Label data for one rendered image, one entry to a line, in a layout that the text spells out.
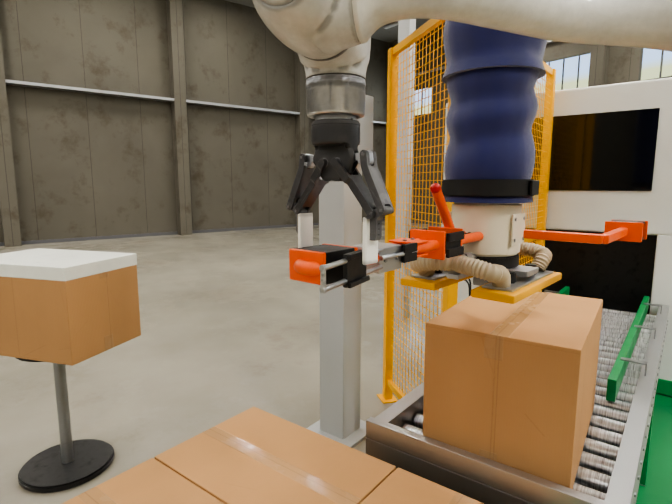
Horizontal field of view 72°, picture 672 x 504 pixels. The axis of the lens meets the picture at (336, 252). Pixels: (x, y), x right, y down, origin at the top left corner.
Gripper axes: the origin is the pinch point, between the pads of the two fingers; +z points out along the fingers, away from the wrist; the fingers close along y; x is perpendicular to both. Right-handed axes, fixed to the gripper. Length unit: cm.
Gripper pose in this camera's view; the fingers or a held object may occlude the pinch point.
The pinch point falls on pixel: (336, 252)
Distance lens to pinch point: 73.4
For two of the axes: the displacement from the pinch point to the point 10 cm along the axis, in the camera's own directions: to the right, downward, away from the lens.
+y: -7.5, -0.9, 6.6
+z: 0.0, 9.9, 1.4
